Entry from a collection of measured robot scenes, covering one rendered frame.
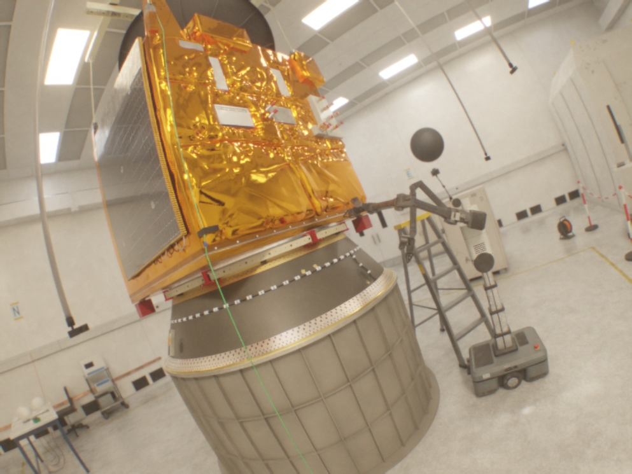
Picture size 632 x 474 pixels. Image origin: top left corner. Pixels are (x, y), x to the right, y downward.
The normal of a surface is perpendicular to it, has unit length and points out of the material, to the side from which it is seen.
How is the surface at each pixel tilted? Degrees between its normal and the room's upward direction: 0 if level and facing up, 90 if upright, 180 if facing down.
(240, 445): 90
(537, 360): 90
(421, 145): 90
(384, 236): 90
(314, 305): 62
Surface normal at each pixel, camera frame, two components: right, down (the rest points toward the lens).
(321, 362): 0.28, -0.14
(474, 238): -0.40, 0.14
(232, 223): 0.72, -0.25
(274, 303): 0.00, -0.53
